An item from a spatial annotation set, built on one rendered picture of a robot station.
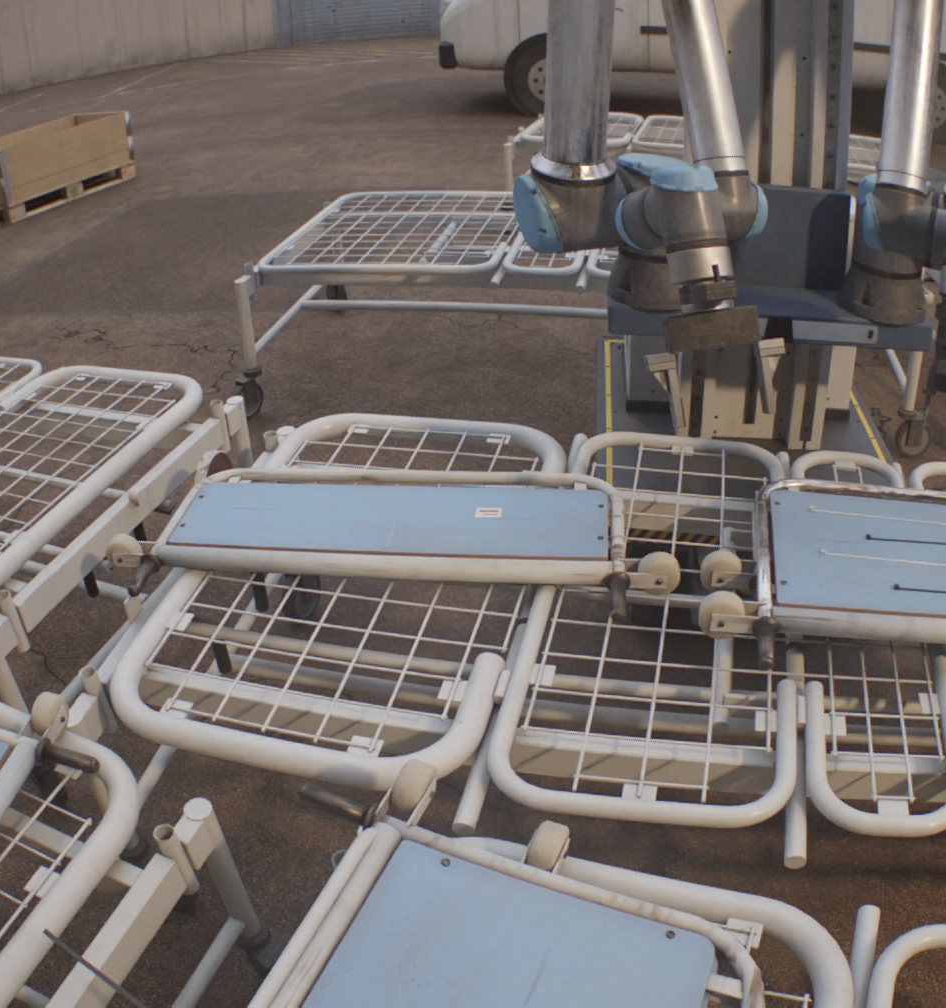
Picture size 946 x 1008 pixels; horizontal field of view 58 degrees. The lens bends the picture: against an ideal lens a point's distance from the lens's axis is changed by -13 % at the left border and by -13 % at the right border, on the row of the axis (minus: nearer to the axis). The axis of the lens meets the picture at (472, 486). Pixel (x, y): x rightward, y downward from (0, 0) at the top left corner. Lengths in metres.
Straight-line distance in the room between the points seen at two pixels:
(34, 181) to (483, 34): 3.88
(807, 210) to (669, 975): 1.47
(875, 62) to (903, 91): 7.06
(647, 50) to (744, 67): 6.33
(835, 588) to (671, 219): 0.55
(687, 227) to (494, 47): 7.04
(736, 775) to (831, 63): 1.33
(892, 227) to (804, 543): 0.52
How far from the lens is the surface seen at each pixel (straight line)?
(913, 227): 1.54
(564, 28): 1.58
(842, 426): 2.33
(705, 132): 1.49
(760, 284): 1.97
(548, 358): 3.32
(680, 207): 1.30
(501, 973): 0.90
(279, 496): 1.62
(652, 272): 1.77
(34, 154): 7.04
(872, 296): 1.86
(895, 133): 1.57
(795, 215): 1.94
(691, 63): 1.51
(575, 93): 1.60
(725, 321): 1.32
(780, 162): 1.99
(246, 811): 1.81
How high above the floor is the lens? 1.36
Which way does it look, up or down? 32 degrees down
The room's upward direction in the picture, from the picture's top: 3 degrees counter-clockwise
